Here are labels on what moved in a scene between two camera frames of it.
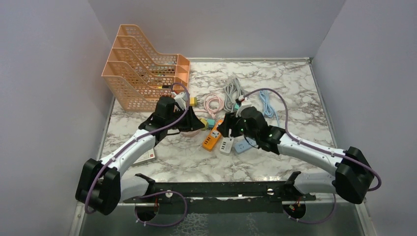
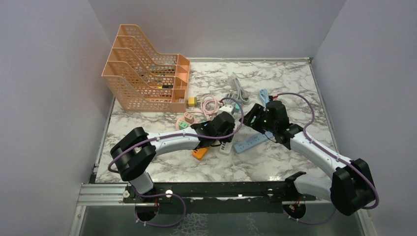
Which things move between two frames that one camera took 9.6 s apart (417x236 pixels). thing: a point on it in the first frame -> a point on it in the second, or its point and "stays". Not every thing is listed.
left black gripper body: x=179 y=113 -> x=224 y=139
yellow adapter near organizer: x=193 y=102 stays
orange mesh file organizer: x=137 y=75 stays
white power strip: x=226 y=145 stays
